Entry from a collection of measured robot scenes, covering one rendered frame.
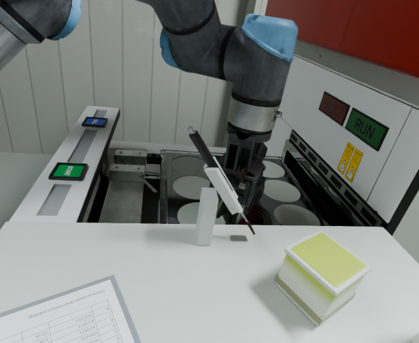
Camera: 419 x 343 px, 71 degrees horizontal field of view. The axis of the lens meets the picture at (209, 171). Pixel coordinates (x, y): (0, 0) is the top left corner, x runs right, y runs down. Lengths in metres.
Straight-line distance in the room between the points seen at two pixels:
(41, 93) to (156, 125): 0.89
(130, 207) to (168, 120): 1.95
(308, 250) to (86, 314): 0.26
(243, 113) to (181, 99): 2.09
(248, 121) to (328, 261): 0.21
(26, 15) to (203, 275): 0.56
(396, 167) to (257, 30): 0.35
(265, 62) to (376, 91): 0.32
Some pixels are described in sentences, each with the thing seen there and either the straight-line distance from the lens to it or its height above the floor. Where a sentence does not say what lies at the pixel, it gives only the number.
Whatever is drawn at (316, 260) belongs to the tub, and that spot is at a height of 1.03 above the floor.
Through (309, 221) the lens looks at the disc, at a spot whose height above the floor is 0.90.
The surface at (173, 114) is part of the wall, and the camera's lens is 2.54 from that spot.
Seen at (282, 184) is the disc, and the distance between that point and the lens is 0.78.
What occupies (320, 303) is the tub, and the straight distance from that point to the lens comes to 0.38.
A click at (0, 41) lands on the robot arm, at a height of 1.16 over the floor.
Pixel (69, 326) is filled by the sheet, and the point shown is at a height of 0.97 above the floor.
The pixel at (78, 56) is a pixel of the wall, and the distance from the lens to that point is 2.50.
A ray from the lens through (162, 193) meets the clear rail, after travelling 0.65.
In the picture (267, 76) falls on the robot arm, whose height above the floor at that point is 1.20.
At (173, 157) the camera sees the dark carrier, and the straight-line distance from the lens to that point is 0.81.
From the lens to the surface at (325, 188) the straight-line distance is 0.76.
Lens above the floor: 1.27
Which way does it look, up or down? 29 degrees down
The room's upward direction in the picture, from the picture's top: 9 degrees clockwise
